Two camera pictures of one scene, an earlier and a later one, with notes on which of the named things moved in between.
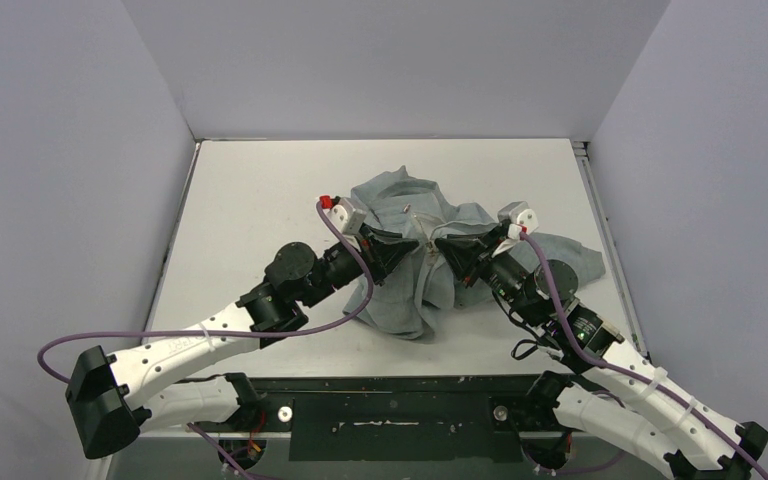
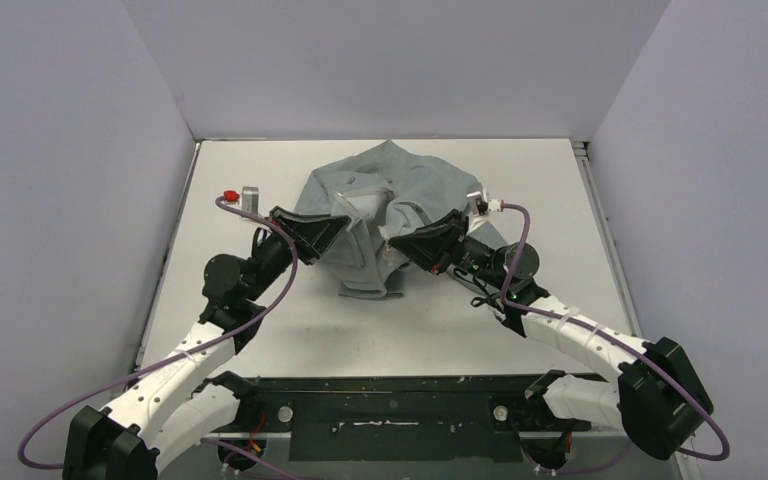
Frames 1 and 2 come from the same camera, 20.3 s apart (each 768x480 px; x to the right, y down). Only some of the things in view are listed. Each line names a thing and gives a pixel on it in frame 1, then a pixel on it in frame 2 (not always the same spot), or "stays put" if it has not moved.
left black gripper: x=383 y=254 to x=317 y=233
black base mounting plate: x=395 y=418 stays put
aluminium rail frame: x=582 y=155 stays put
